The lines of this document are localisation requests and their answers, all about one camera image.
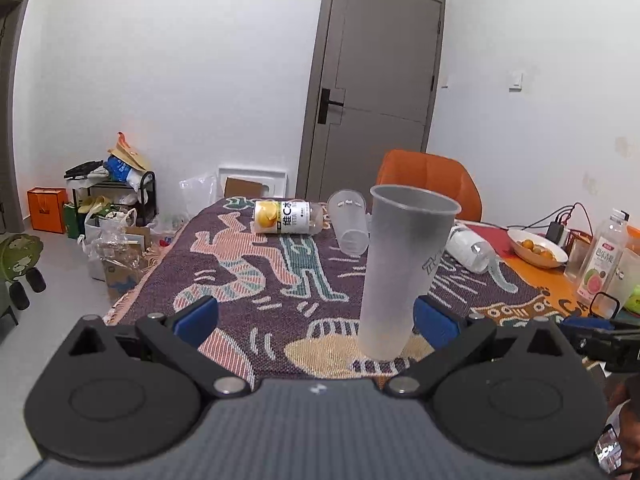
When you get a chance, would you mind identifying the black door handle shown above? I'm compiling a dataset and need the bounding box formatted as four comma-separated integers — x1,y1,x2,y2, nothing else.
317,88,346,124

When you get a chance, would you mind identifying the grey door frame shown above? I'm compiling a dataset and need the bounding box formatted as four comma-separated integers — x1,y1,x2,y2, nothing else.
0,0,32,235

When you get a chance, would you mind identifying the white picture frame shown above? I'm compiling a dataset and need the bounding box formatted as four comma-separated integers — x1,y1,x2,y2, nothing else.
218,164,289,199

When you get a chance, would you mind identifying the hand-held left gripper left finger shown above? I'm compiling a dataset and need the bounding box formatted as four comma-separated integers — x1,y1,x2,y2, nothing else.
67,296,250,400

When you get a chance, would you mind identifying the orange chair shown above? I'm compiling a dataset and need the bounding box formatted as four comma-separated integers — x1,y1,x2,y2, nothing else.
375,149,484,224

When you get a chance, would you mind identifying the tall translucent plastic cup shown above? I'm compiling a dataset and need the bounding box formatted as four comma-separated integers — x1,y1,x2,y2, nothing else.
358,184,462,362

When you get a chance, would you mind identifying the red folder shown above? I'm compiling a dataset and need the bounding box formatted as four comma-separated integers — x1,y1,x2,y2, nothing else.
462,223,517,260

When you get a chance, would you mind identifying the short translucent plastic cup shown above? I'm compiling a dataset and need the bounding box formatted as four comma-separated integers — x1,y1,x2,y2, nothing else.
327,188,372,257

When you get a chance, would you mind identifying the black storage rack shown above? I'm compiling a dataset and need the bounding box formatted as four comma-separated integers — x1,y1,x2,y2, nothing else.
64,160,157,228

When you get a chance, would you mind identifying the yellow label drink bottle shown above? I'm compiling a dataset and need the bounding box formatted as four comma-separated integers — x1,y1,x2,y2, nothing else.
251,199,327,236

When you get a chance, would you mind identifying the cardboard box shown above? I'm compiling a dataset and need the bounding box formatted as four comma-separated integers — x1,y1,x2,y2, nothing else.
101,252,152,305

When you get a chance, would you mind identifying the frosted plastic cup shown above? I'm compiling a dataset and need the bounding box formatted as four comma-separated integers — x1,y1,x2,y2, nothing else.
606,247,640,313

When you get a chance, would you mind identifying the white plastic bag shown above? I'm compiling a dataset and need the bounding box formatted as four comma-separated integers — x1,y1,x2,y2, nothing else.
83,205,138,246

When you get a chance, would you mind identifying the orange paper bag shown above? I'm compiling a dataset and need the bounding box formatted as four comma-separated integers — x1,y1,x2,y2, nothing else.
26,187,69,234

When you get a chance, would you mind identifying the grey door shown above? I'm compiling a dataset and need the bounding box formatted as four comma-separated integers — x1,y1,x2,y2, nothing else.
296,0,447,204

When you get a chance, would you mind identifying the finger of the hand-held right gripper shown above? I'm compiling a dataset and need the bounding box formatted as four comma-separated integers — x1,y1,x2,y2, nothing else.
589,291,622,321
559,316,617,335

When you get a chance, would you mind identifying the green plush toy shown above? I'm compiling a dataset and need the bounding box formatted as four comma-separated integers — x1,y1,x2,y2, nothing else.
0,233,47,312

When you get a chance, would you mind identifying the person's right forearm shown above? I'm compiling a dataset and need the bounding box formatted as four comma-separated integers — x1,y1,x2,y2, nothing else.
606,376,640,477

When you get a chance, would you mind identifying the pink label juice bottle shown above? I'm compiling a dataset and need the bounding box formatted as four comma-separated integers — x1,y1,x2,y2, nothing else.
576,208,629,302

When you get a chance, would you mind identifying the black charger with cables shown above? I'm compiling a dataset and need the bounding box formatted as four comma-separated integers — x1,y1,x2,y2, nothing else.
507,202,608,247

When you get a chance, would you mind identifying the clear glass jar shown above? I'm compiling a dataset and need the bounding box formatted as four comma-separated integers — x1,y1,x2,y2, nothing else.
564,237,595,282

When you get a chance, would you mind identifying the smartphone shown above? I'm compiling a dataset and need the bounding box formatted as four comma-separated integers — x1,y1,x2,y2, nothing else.
594,424,624,475

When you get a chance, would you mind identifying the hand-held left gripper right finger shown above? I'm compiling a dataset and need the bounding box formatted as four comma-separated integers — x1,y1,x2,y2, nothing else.
383,296,582,399

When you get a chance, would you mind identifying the white bowl of oranges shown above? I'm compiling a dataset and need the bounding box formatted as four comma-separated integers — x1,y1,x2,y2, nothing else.
506,228,569,268

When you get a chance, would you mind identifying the brown cardboard piece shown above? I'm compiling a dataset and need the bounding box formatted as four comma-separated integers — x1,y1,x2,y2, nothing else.
224,177,267,199

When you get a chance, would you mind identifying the printed blanket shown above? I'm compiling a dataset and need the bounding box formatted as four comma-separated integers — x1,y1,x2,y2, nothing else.
102,195,597,382

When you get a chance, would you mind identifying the clear plastic bag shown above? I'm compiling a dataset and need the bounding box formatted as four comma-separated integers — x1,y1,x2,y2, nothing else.
178,174,219,218

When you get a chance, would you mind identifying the white plastic bottle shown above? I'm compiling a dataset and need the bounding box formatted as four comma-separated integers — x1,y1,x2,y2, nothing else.
444,224,497,274

